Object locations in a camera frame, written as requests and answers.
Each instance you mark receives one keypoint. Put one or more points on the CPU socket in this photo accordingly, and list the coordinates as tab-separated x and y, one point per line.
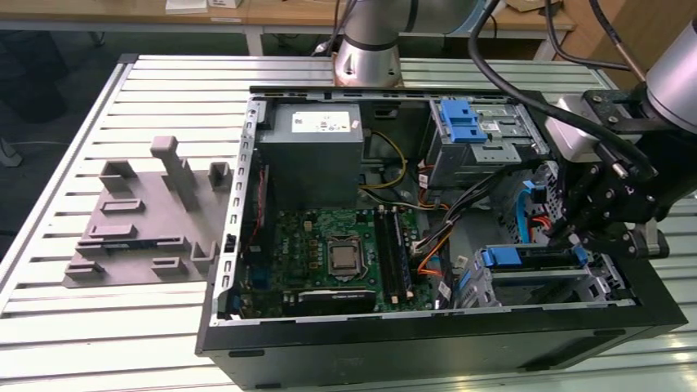
344	241

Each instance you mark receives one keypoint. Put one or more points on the grey power supply unit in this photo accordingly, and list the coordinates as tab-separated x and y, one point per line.
311	163

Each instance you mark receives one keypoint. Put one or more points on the blue drive latch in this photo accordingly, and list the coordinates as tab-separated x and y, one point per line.
460	122

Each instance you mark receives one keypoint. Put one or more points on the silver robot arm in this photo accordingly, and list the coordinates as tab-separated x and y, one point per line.
371	41

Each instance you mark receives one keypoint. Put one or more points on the hard disk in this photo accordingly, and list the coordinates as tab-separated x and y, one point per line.
502	255

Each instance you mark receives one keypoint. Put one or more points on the wooden desk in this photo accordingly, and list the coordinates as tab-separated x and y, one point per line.
272	16

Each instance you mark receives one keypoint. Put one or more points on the silver CPU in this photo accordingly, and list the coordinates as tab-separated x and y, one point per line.
343	258

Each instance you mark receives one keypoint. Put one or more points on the black wrist mount bracket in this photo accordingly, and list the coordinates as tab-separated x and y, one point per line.
604	106

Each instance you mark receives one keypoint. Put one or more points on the black open PC case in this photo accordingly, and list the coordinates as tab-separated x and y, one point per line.
436	339

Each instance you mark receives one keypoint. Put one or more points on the grey metal disk bay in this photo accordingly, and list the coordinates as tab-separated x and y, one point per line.
539	275

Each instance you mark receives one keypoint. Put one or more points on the brown cardboard piece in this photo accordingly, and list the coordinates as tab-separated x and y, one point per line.
523	5

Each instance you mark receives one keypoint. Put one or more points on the white box with label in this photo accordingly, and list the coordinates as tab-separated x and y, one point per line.
226	3

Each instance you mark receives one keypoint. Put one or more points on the grey floor stand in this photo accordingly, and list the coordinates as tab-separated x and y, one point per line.
10	153

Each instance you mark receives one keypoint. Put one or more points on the grey parts rack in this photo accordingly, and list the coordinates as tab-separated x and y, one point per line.
147	228

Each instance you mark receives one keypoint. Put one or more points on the green motherboard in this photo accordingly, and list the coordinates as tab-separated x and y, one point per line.
299	245

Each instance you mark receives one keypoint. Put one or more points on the wooden cabinet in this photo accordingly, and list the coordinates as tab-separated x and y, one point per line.
609	24

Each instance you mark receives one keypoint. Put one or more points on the grey metal drive cage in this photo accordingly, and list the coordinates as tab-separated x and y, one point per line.
452	163

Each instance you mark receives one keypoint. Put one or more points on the black graphics card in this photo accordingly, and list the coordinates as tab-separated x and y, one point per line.
332	300

